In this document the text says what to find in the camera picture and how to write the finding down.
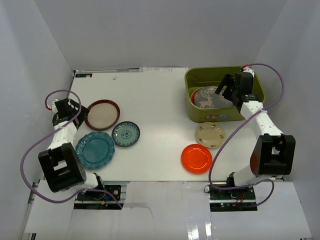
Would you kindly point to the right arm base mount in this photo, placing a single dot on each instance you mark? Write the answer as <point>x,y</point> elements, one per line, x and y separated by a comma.
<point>238,200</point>

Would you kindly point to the olive green plastic bin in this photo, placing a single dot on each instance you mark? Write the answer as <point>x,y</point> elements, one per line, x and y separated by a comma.
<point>200,77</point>

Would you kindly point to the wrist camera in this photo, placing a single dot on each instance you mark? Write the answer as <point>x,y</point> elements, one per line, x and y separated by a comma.
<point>50,106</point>
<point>246,69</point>

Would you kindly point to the dark label sticker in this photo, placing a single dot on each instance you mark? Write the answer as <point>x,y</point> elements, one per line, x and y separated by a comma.
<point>83,75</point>

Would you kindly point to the white papers at back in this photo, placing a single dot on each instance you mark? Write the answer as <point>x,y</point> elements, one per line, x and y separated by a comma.
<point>162,69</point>

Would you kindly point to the teal scalloped plate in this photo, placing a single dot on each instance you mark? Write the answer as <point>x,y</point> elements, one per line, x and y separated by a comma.
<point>95,150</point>

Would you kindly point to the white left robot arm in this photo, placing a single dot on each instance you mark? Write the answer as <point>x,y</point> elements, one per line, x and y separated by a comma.
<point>60,163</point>

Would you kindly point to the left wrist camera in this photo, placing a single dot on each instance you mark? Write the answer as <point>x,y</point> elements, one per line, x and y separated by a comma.
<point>50,106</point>

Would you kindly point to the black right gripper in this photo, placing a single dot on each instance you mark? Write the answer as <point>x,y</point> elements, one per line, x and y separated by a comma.
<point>225,82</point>

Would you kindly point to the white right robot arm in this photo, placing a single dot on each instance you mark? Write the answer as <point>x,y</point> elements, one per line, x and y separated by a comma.
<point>273,153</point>

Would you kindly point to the cream plate with calligraphy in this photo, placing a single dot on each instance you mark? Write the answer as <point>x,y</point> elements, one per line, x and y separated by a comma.
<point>210,134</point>

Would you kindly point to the grey plate with deer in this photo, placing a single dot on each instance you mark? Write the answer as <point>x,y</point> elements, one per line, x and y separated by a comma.
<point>216,101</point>

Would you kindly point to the dark red rimmed cream plate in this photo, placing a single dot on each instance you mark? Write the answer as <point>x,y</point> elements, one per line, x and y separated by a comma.
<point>103,114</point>

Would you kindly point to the red plate with teal flower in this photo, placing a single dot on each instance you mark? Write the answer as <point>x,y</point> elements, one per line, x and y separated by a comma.
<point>193,96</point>

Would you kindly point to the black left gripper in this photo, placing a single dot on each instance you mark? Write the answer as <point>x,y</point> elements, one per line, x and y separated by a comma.
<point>75,110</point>

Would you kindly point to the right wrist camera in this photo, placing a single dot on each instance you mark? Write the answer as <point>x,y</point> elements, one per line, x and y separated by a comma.
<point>246,69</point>

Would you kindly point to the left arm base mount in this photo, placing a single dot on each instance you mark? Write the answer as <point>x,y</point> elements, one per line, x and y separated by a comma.
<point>100,200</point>

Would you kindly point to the orange plate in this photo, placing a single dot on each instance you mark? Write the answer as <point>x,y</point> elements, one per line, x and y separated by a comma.
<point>196,159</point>

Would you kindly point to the blue patterned small plate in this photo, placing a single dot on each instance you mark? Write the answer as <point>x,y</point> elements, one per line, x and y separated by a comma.
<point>126,134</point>

